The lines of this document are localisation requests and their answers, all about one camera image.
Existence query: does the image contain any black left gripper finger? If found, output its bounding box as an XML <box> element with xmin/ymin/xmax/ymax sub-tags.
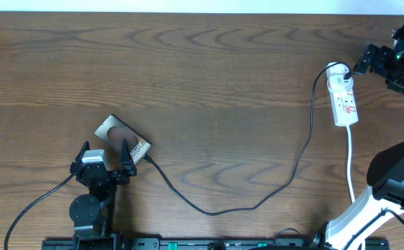
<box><xmin>120</xmin><ymin>138</ymin><xmax>136</xmax><ymax>170</ymax></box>
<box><xmin>71</xmin><ymin>141</ymin><xmax>90</xmax><ymax>167</ymax></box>

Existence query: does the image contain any black charging cable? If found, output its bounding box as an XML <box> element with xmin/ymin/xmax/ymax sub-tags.
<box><xmin>142</xmin><ymin>61</ymin><xmax>353</xmax><ymax>217</ymax></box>

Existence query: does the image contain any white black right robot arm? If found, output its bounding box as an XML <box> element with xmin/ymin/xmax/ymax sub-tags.
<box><xmin>310</xmin><ymin>24</ymin><xmax>404</xmax><ymax>249</ymax></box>

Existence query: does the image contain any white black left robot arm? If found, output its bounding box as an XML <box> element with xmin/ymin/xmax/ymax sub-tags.
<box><xmin>69</xmin><ymin>139</ymin><xmax>137</xmax><ymax>250</ymax></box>

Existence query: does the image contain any white USB charger adapter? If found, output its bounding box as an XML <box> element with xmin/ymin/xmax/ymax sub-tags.
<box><xmin>326</xmin><ymin>62</ymin><xmax>353</xmax><ymax>93</ymax></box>

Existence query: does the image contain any white power strip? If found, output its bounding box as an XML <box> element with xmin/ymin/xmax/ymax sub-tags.
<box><xmin>327</xmin><ymin>75</ymin><xmax>359</xmax><ymax>127</ymax></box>

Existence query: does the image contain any white power strip cord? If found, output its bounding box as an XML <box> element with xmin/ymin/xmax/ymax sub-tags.
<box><xmin>345</xmin><ymin>125</ymin><xmax>367</xmax><ymax>250</ymax></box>

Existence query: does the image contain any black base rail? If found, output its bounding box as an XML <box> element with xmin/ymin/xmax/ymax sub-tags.
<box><xmin>41</xmin><ymin>237</ymin><xmax>390</xmax><ymax>250</ymax></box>

